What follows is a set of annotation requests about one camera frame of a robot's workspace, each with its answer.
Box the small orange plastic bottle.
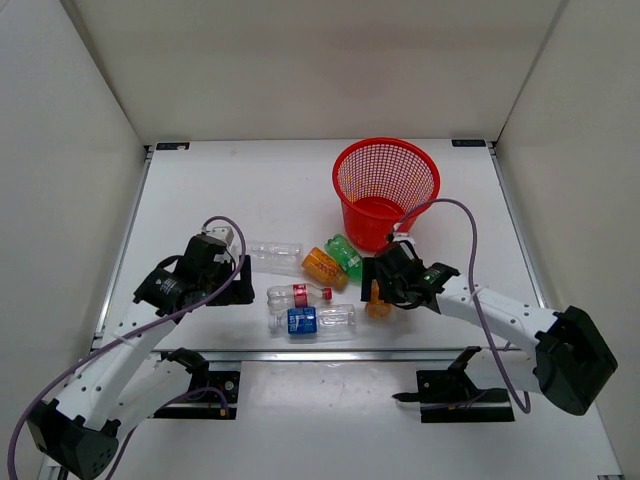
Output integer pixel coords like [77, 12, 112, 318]
[365, 280, 392, 319]

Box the green plastic bottle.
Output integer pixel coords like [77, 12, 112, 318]
[324, 234, 363, 283]

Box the clear bottle red label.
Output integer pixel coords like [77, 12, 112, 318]
[266, 283, 333, 314]

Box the clear unlabelled plastic bottle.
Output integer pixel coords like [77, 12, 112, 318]
[246, 241, 303, 276]

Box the orange labelled plastic bottle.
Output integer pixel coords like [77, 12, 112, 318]
[301, 247, 348, 290]

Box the clear bottle blue label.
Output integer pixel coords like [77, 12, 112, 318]
[268, 304, 356, 343]

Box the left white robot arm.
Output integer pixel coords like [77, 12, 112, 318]
[26, 226, 255, 479]

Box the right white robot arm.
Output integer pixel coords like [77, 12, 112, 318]
[361, 240, 618, 416]

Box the red mesh plastic bin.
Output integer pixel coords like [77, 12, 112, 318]
[332, 137, 441, 252]

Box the left black table sticker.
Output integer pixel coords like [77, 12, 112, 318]
[155, 142, 190, 151]

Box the black table sticker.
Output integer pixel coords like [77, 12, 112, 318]
[451, 139, 486, 148]
[155, 142, 190, 151]

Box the right black table sticker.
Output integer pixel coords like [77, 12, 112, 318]
[451, 139, 486, 148]

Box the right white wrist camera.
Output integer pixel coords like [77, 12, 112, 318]
[388, 230, 415, 245]

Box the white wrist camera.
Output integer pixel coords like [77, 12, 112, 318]
[201, 226, 234, 247]
[388, 230, 415, 245]

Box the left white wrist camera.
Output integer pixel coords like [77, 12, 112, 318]
[201, 226, 234, 247]

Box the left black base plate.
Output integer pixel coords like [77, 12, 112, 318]
[153, 363, 241, 421]

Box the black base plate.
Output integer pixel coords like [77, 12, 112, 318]
[153, 363, 241, 421]
[392, 369, 515, 424]

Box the left aluminium table rail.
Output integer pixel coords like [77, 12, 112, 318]
[89, 145, 155, 352]

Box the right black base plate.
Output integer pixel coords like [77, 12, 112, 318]
[392, 369, 515, 424]

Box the front aluminium table rail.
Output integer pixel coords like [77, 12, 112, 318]
[149, 348, 516, 363]

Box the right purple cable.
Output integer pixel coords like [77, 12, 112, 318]
[392, 198, 532, 414]

